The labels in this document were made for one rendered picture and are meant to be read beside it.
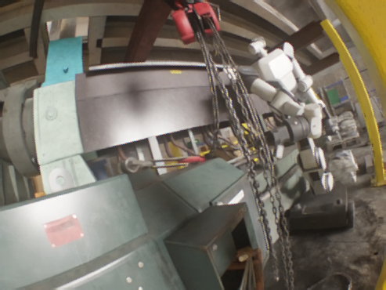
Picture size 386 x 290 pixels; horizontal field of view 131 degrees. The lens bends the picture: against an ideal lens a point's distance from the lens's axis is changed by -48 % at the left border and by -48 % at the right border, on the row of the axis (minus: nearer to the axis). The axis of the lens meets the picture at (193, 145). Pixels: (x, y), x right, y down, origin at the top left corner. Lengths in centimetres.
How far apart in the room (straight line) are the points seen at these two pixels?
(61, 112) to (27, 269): 83
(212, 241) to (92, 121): 78
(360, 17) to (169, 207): 35
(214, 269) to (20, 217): 22
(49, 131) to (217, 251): 88
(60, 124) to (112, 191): 75
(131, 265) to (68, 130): 77
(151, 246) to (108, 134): 68
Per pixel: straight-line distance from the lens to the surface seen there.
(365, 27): 18
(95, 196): 21
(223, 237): 23
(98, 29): 127
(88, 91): 96
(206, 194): 35
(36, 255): 21
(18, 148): 91
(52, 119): 96
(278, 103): 85
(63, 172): 42
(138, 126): 88
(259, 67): 103
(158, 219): 27
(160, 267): 26
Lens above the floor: 87
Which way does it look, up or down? 4 degrees up
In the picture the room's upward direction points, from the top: 18 degrees counter-clockwise
